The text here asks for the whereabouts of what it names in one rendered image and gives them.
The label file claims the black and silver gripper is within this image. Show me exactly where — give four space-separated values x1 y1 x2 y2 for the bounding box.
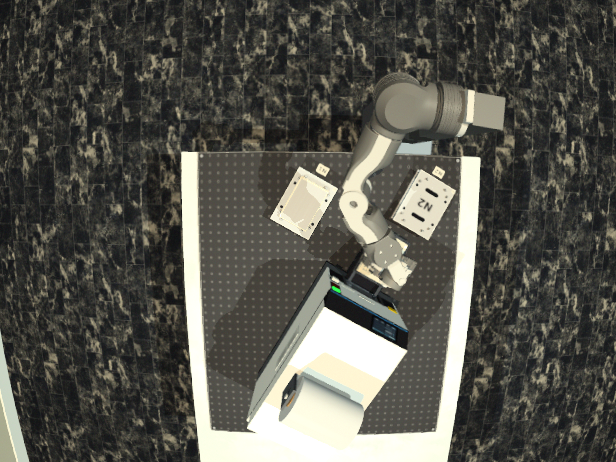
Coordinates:
360 250 417 278

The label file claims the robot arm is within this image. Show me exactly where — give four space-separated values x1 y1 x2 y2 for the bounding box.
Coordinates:
339 72 475 291

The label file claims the small white label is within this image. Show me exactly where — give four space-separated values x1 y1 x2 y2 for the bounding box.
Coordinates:
316 164 329 176
433 166 445 178

